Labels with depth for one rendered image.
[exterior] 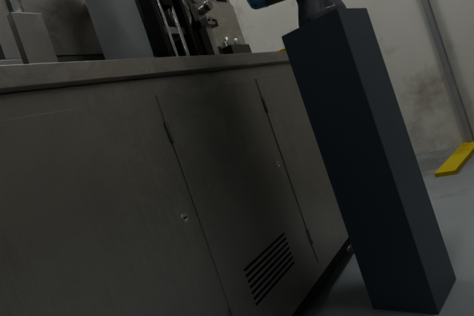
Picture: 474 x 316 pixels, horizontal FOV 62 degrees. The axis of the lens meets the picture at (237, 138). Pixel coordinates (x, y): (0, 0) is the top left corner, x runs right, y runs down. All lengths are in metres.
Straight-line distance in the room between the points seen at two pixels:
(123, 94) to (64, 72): 0.16
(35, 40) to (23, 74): 0.50
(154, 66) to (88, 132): 0.24
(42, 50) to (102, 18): 0.41
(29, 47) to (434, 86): 2.82
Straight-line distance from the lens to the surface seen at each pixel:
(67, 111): 0.82
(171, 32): 1.36
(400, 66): 3.43
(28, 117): 0.78
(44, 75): 0.79
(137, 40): 1.49
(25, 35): 1.26
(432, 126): 3.44
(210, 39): 1.65
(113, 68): 0.89
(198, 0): 1.76
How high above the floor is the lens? 0.68
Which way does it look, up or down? 1 degrees down
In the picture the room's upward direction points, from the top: 19 degrees counter-clockwise
